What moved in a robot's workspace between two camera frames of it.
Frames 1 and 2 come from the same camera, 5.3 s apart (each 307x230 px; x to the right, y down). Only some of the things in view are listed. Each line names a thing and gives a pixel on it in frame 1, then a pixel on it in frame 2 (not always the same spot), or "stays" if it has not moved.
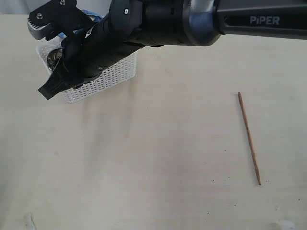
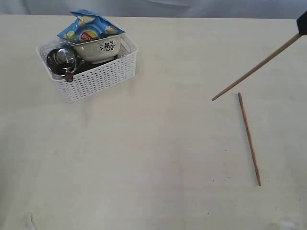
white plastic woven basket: x=123 y=70 stays
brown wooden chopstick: x=251 y=139 stays
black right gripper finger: x=59 y=81 → x=301 y=23
